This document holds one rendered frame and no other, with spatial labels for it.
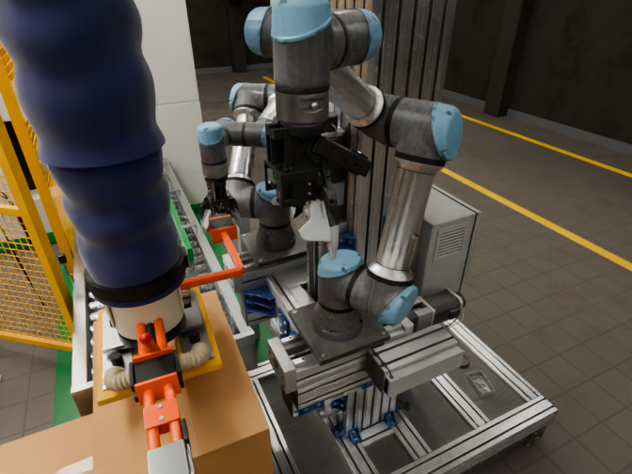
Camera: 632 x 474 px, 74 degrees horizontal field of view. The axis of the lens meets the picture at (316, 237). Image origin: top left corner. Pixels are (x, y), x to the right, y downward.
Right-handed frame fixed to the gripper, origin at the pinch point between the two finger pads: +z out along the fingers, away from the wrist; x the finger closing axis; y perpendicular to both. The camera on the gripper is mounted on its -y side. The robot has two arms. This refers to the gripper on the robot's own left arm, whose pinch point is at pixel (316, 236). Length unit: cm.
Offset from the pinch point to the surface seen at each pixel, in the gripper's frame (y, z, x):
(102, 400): 43, 45, -23
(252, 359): -5, 106, -75
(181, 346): 23, 45, -32
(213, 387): 18, 58, -26
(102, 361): 43, 45, -36
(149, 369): 31.3, 32.3, -15.2
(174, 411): 28.4, 32.6, -2.8
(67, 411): 81, 152, -125
